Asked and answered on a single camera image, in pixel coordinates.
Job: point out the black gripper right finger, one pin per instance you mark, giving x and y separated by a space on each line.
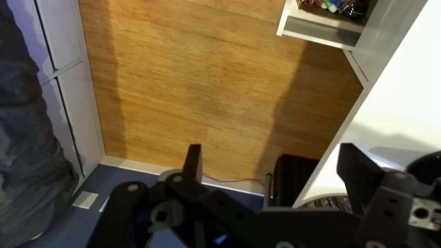
359 172

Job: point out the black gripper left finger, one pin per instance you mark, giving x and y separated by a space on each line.
193 160

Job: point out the black bin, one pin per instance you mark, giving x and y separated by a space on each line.
294 176

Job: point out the gray floor plate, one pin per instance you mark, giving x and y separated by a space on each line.
86 200

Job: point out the white storage cabinet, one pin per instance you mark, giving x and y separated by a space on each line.
73 91

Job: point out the person legs in jeans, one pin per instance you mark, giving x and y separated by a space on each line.
28 138

